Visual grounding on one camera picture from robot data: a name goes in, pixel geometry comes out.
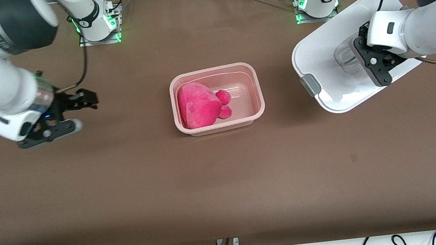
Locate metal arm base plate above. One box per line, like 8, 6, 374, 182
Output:
75, 1, 125, 48
294, 0, 340, 26

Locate white box lid grey latches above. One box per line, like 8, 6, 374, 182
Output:
285, 0, 432, 118

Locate pale pink plastic box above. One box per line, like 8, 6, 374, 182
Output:
167, 60, 268, 140

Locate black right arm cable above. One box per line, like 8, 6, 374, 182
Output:
51, 41, 92, 94

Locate brown table cover sheet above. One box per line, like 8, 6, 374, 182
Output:
0, 0, 436, 245

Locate pink plush toy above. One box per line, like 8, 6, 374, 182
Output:
176, 78, 235, 131

